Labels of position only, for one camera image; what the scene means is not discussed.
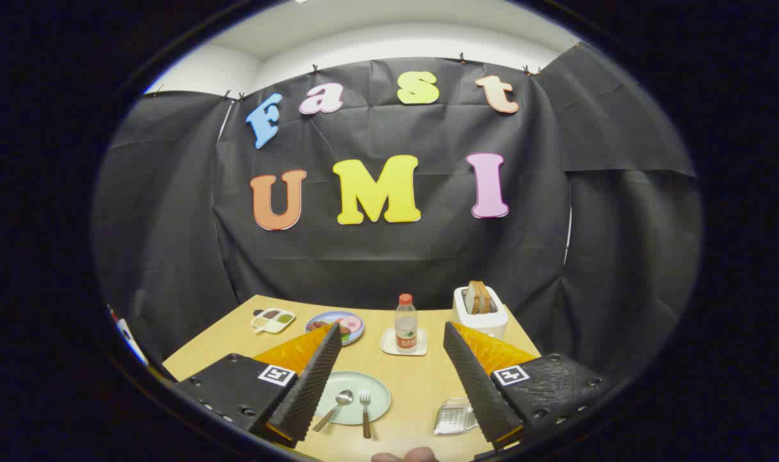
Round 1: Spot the clear water bottle red cap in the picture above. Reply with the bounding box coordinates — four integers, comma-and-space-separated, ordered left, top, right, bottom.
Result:
395, 293, 419, 354

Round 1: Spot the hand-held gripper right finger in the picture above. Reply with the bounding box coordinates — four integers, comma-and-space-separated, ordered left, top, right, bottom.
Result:
442, 321, 612, 450

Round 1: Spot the perforated metal drain basket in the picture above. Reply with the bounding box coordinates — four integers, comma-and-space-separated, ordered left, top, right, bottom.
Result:
434, 397, 479, 436

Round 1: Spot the white toaster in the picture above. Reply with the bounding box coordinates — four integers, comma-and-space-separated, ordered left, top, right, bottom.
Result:
452, 286, 509, 339

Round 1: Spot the metal spoon wooden handle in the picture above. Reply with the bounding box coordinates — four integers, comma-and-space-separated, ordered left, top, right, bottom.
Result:
312, 389, 354, 432

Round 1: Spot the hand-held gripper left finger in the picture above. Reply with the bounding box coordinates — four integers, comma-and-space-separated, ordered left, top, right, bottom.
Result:
171, 321, 343, 449

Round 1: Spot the light green plate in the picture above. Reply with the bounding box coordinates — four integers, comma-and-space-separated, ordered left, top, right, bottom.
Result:
312, 371, 392, 425

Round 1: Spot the blue plate with food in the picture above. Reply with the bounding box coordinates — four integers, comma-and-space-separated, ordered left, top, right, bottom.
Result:
305, 311, 365, 347

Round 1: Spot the small white divided dish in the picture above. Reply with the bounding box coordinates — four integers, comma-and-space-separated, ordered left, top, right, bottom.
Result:
251, 308, 296, 335

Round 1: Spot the white square coaster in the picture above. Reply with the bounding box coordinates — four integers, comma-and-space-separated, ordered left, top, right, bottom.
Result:
381, 327, 428, 357

